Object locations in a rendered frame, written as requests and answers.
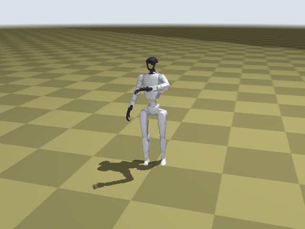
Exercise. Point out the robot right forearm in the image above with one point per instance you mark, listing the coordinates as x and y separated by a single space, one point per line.
133 100

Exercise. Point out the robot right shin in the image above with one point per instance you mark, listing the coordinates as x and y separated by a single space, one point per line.
146 147

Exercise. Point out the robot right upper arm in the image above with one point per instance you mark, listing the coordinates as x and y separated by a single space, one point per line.
139 83

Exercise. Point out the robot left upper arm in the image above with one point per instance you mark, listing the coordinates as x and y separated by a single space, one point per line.
163 79

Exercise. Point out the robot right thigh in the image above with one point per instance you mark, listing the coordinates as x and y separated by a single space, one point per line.
144 123

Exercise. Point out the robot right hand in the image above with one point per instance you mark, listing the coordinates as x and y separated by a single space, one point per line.
128 112

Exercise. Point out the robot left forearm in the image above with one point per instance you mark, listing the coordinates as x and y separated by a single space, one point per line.
159 87

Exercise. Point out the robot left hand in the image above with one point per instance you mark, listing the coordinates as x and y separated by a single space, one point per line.
144 89

